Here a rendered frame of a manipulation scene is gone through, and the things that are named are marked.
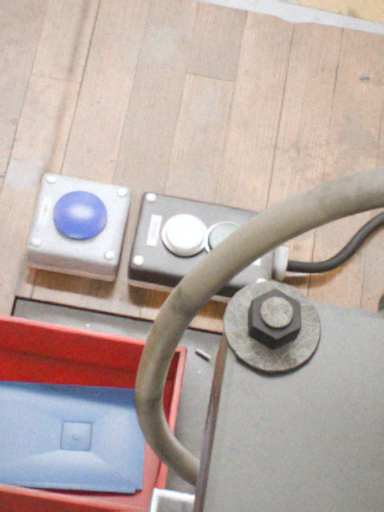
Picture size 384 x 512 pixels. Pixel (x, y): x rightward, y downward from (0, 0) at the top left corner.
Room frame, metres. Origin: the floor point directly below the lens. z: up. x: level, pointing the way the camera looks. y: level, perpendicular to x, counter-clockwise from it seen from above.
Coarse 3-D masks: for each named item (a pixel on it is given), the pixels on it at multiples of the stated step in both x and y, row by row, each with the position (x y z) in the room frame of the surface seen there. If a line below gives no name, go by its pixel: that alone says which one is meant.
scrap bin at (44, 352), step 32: (0, 320) 0.34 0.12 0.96; (32, 320) 0.34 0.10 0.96; (0, 352) 0.34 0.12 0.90; (32, 352) 0.34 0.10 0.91; (64, 352) 0.34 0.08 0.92; (96, 352) 0.34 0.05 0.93; (128, 352) 0.34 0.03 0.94; (96, 384) 0.33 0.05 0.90; (128, 384) 0.33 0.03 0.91; (160, 480) 0.25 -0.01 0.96
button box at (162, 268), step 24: (144, 192) 0.48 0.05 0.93; (144, 216) 0.46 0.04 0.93; (168, 216) 0.46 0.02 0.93; (216, 216) 0.47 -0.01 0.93; (240, 216) 0.47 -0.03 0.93; (144, 240) 0.44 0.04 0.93; (360, 240) 0.48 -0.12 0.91; (144, 264) 0.42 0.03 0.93; (168, 264) 0.42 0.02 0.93; (192, 264) 0.42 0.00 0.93; (264, 264) 0.44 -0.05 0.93; (288, 264) 0.45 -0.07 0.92; (312, 264) 0.45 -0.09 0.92; (336, 264) 0.46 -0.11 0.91; (168, 288) 0.41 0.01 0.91; (240, 288) 0.41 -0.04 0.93
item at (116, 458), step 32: (0, 416) 0.29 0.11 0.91; (32, 416) 0.29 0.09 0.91; (64, 416) 0.30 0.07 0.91; (96, 416) 0.30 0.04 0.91; (128, 416) 0.31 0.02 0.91; (0, 448) 0.27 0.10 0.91; (32, 448) 0.27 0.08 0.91; (96, 448) 0.28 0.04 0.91; (128, 448) 0.28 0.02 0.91; (32, 480) 0.25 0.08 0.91; (64, 480) 0.25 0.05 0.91; (96, 480) 0.26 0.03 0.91; (128, 480) 0.26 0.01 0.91
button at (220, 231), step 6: (216, 228) 0.45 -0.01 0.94; (222, 228) 0.46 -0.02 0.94; (228, 228) 0.46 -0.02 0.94; (234, 228) 0.46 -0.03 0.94; (210, 234) 0.45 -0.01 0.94; (216, 234) 0.45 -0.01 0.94; (222, 234) 0.45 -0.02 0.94; (228, 234) 0.45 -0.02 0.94; (210, 240) 0.44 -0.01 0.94; (216, 240) 0.44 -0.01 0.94; (210, 246) 0.44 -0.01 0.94
